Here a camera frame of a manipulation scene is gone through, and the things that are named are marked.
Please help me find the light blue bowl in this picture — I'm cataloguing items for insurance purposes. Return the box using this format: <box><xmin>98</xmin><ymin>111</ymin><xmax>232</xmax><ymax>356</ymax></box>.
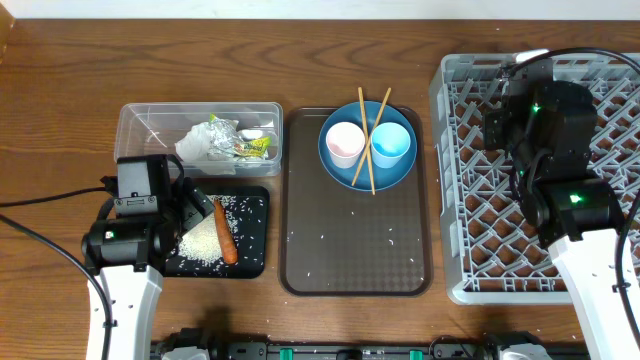
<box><xmin>512</xmin><ymin>49</ymin><xmax>549</xmax><ymax>64</ymax></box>

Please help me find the white paper napkin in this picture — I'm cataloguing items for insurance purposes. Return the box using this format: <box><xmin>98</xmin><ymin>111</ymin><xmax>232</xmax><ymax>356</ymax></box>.
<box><xmin>174</xmin><ymin>121</ymin><xmax>277</xmax><ymax>176</ymax></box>

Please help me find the light blue plastic cup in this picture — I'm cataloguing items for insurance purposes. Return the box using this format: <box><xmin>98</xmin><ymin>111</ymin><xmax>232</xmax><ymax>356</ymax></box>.
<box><xmin>371</xmin><ymin>122</ymin><xmax>411</xmax><ymax>168</ymax></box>

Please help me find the grey dishwasher rack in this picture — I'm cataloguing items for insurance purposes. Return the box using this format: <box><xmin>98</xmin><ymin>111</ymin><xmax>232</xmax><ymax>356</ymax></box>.
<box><xmin>429</xmin><ymin>54</ymin><xmax>639</xmax><ymax>305</ymax></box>

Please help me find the brown serving tray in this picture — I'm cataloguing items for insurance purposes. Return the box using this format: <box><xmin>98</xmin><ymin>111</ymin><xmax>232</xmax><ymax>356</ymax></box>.
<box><xmin>279</xmin><ymin>108</ymin><xmax>433</xmax><ymax>296</ymax></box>

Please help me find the pile of white rice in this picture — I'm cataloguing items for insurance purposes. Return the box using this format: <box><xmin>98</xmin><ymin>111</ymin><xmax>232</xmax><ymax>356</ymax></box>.
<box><xmin>178</xmin><ymin>195</ymin><xmax>235</xmax><ymax>265</ymax></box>

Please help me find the orange carrot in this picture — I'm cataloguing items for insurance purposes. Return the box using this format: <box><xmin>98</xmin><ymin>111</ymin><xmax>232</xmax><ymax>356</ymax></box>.
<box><xmin>213</xmin><ymin>199</ymin><xmax>238</xmax><ymax>265</ymax></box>

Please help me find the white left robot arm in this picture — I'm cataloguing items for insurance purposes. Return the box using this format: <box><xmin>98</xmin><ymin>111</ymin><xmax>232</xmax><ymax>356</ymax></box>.
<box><xmin>82</xmin><ymin>187</ymin><xmax>215</xmax><ymax>359</ymax></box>

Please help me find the dark blue plate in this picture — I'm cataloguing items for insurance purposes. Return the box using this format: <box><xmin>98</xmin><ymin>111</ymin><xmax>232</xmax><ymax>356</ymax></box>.
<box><xmin>318</xmin><ymin>102</ymin><xmax>418</xmax><ymax>191</ymax></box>

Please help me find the pink plastic cup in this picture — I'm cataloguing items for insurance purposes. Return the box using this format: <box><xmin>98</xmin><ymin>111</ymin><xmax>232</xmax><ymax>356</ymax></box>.
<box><xmin>325</xmin><ymin>122</ymin><xmax>365</xmax><ymax>169</ymax></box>

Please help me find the black plastic tray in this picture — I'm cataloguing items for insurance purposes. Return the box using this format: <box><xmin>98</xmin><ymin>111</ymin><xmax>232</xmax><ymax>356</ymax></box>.
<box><xmin>165</xmin><ymin>184</ymin><xmax>270</xmax><ymax>279</ymax></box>

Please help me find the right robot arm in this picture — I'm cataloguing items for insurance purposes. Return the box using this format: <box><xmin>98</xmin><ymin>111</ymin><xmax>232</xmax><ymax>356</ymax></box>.
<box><xmin>482</xmin><ymin>51</ymin><xmax>639</xmax><ymax>359</ymax></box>

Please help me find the wooden chopstick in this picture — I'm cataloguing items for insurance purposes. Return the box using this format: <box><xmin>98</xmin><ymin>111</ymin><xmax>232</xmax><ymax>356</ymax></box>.
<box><xmin>352</xmin><ymin>87</ymin><xmax>392</xmax><ymax>184</ymax></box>
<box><xmin>358</xmin><ymin>87</ymin><xmax>376</xmax><ymax>195</ymax></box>

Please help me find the clear plastic waste bin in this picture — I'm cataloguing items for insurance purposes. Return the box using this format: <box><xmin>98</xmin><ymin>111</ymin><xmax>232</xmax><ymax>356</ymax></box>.
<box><xmin>114</xmin><ymin>102</ymin><xmax>283</xmax><ymax>178</ymax></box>

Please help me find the yellow green snack packet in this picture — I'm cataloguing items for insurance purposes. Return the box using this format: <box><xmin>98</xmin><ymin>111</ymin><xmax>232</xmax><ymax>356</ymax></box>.
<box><xmin>234</xmin><ymin>137</ymin><xmax>271</xmax><ymax>158</ymax></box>

